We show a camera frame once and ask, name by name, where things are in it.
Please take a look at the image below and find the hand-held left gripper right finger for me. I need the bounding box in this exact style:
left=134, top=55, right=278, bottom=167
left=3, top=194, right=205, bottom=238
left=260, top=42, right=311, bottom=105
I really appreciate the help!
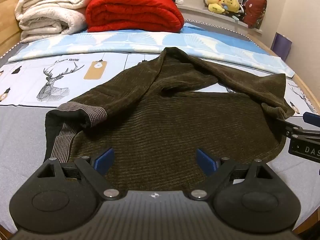
left=187, top=148, right=273, bottom=201

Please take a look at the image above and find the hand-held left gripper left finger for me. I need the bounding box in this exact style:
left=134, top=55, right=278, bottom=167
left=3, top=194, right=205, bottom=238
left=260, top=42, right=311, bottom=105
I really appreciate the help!
left=37, top=147, right=125, bottom=201

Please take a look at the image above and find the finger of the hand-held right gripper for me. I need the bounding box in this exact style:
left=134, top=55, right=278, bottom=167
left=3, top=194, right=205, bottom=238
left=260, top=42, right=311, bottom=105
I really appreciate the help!
left=275, top=116, right=320, bottom=141
left=303, top=112, right=320, bottom=126

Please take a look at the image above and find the dark olive knitted sweater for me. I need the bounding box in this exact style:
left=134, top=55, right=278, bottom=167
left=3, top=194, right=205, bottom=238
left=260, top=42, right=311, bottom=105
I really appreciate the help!
left=44, top=47, right=296, bottom=192

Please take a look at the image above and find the purple paper bag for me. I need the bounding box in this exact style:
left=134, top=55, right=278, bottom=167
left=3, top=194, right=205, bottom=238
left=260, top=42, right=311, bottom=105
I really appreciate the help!
left=271, top=32, right=293, bottom=62

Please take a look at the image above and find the printed deer bed sheet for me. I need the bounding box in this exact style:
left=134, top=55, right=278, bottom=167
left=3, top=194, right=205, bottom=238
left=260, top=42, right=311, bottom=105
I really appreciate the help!
left=0, top=52, right=320, bottom=233

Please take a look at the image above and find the light blue patterned blanket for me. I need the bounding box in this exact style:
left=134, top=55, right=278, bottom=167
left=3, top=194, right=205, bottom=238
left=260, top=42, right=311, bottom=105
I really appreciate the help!
left=7, top=22, right=296, bottom=78

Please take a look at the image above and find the dark red cushion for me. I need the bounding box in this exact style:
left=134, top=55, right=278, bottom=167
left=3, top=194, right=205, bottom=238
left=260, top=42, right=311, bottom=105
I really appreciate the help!
left=242, top=0, right=268, bottom=29

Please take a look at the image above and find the yellow bear plush toy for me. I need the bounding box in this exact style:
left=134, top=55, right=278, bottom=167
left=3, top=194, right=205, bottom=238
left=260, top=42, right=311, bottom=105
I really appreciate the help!
left=223, top=0, right=242, bottom=13

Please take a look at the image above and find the cream folded blanket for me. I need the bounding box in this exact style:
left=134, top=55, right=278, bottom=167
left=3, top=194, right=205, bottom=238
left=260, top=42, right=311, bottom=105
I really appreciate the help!
left=14, top=0, right=95, bottom=22
left=19, top=7, right=88, bottom=43

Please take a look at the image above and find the red folded blanket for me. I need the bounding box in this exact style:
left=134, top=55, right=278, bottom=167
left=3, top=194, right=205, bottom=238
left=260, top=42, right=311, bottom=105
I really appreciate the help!
left=85, top=0, right=185, bottom=33

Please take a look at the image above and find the yellow duck plush toy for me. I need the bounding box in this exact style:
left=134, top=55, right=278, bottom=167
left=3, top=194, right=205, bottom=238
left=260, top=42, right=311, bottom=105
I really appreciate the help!
left=207, top=0, right=227, bottom=13

